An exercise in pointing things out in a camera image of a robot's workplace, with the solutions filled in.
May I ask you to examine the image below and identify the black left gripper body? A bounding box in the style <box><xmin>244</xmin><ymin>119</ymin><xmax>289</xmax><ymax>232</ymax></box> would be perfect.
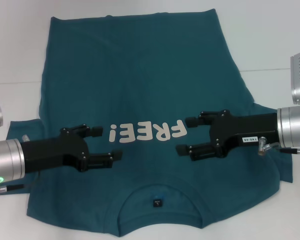
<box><xmin>19</xmin><ymin>127</ymin><xmax>90</xmax><ymax>174</ymax></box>

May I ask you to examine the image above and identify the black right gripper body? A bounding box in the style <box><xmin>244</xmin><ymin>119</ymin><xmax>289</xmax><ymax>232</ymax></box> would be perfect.
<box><xmin>209</xmin><ymin>109</ymin><xmax>279</xmax><ymax>159</ymax></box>

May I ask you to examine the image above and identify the teal blue printed t-shirt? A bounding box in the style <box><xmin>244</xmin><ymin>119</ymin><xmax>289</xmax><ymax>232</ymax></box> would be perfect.
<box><xmin>6</xmin><ymin>8</ymin><xmax>295</xmax><ymax>231</ymax></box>

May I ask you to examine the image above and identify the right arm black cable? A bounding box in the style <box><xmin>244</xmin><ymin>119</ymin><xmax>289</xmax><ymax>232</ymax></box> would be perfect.
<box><xmin>257</xmin><ymin>136</ymin><xmax>300</xmax><ymax>158</ymax></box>

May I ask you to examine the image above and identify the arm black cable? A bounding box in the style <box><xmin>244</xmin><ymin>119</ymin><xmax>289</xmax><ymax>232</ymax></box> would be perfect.
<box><xmin>0</xmin><ymin>172</ymin><xmax>40</xmax><ymax>198</ymax></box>
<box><xmin>257</xmin><ymin>136</ymin><xmax>300</xmax><ymax>158</ymax></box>

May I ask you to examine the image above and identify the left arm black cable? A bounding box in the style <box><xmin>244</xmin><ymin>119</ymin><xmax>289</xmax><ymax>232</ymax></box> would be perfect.
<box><xmin>0</xmin><ymin>172</ymin><xmax>40</xmax><ymax>198</ymax></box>

